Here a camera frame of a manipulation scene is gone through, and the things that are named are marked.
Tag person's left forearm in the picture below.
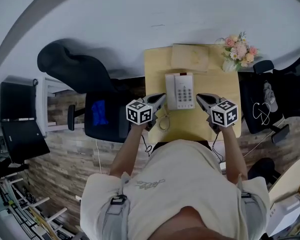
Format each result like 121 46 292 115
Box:
109 123 144 179

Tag person's right forearm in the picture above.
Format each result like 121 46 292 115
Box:
221 125 249 185

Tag light wooden table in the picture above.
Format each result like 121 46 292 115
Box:
144 43 242 144

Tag black mesh office chair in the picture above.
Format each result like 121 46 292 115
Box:
239 51 300 145

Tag blue cloth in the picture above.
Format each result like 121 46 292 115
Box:
91 99 109 126

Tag white telephone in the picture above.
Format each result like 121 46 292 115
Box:
158 71 196 131

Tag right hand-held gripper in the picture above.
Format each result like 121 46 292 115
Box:
196 93 239 135

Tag person's black trousers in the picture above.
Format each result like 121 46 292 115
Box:
151 140 213 155

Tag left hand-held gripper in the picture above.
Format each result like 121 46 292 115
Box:
126 92 168 132

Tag white box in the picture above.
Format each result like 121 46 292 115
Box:
266 198 300 238

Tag white earphone cable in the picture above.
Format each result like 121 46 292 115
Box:
252 101 272 127

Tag cream t-shirt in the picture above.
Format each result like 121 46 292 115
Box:
79 140 271 240

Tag black stool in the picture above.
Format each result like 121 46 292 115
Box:
247 157 281 185

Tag round cream table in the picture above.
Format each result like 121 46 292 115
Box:
267 156 300 208

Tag grey harness strap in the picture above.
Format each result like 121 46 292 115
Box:
237 173 262 240
99 172 131 240

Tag black high-back office chair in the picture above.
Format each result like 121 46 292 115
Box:
36 37 146 144

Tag white floor cable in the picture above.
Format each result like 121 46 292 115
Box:
94 138 103 174

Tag beige flat box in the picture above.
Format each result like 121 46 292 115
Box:
169 43 211 73

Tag grey cap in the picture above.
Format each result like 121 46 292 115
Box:
262 80 279 113

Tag white shelf rack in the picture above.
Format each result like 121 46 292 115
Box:
0 176 69 240

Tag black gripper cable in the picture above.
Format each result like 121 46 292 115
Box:
140 133 154 158
211 132 225 164

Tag pink flower bouquet white vase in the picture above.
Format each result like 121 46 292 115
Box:
215 31 261 73

